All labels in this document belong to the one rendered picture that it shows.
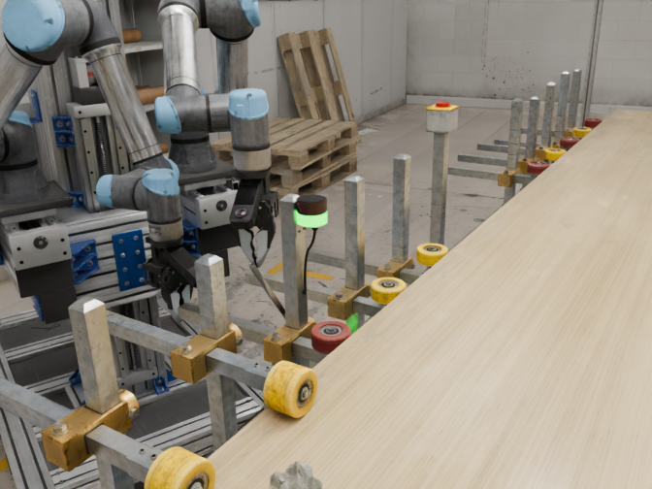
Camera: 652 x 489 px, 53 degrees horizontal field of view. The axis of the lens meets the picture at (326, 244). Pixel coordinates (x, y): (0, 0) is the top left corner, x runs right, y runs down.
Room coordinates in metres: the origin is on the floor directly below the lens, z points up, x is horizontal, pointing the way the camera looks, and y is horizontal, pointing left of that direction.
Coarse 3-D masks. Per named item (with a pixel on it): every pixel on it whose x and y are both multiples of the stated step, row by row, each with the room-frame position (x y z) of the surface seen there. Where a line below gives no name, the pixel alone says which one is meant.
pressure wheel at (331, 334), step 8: (312, 328) 1.15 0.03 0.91; (320, 328) 1.15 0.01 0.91; (328, 328) 1.14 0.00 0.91; (336, 328) 1.15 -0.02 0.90; (344, 328) 1.14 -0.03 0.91; (312, 336) 1.12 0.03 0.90; (320, 336) 1.11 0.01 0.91; (328, 336) 1.11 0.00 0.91; (336, 336) 1.11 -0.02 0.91; (344, 336) 1.11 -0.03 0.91; (312, 344) 1.12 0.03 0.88; (320, 344) 1.11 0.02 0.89; (328, 344) 1.10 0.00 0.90; (336, 344) 1.10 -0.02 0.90; (320, 352) 1.11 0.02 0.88; (328, 352) 1.10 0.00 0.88
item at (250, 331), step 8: (184, 304) 1.36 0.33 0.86; (192, 304) 1.36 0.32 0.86; (184, 312) 1.34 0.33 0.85; (192, 312) 1.32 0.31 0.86; (192, 320) 1.33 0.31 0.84; (200, 320) 1.31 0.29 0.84; (232, 320) 1.28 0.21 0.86; (240, 320) 1.28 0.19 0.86; (240, 328) 1.25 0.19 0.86; (248, 328) 1.24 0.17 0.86; (256, 328) 1.24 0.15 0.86; (264, 328) 1.24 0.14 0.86; (272, 328) 1.24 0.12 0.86; (248, 336) 1.24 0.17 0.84; (256, 336) 1.22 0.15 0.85; (264, 336) 1.21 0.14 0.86; (296, 344) 1.17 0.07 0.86; (304, 344) 1.16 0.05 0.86; (296, 352) 1.17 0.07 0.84; (304, 352) 1.16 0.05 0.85; (312, 352) 1.15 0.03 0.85; (312, 360) 1.15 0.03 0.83; (320, 360) 1.13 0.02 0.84
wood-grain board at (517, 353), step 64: (640, 128) 3.03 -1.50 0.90; (576, 192) 2.04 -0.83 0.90; (640, 192) 2.02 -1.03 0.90; (448, 256) 1.52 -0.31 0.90; (512, 256) 1.51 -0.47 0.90; (576, 256) 1.50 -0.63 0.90; (640, 256) 1.49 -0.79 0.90; (384, 320) 1.18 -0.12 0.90; (448, 320) 1.18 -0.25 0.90; (512, 320) 1.17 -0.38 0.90; (576, 320) 1.17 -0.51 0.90; (640, 320) 1.16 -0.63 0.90; (320, 384) 0.96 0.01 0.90; (384, 384) 0.95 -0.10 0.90; (448, 384) 0.95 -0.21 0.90; (512, 384) 0.94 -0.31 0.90; (576, 384) 0.94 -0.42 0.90; (640, 384) 0.93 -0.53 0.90; (256, 448) 0.79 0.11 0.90; (320, 448) 0.79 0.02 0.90; (384, 448) 0.78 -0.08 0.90; (448, 448) 0.78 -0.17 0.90; (512, 448) 0.78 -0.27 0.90; (576, 448) 0.77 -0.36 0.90; (640, 448) 0.77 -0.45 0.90
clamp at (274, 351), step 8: (312, 320) 1.26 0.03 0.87; (280, 328) 1.22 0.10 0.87; (288, 328) 1.22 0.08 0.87; (304, 328) 1.21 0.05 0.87; (280, 336) 1.18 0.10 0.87; (288, 336) 1.18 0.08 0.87; (296, 336) 1.19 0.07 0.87; (304, 336) 1.21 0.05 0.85; (264, 344) 1.17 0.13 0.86; (272, 344) 1.16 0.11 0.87; (280, 344) 1.15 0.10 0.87; (288, 344) 1.16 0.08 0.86; (264, 352) 1.17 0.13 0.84; (272, 352) 1.16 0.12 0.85; (280, 352) 1.15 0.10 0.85; (288, 352) 1.16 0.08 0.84; (272, 360) 1.16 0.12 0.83; (280, 360) 1.15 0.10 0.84; (288, 360) 1.16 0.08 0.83
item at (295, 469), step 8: (296, 464) 0.73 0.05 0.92; (304, 464) 0.75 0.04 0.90; (288, 472) 0.73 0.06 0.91; (296, 472) 0.72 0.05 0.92; (304, 472) 0.72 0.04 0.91; (272, 480) 0.71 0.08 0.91; (280, 480) 0.71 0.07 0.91; (288, 480) 0.71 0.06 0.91; (296, 480) 0.70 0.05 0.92; (304, 480) 0.72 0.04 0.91; (312, 480) 0.71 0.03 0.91; (280, 488) 0.70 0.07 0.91; (288, 488) 0.70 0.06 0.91; (296, 488) 0.69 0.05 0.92; (304, 488) 0.69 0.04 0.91; (312, 488) 0.70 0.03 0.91; (320, 488) 0.70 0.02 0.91
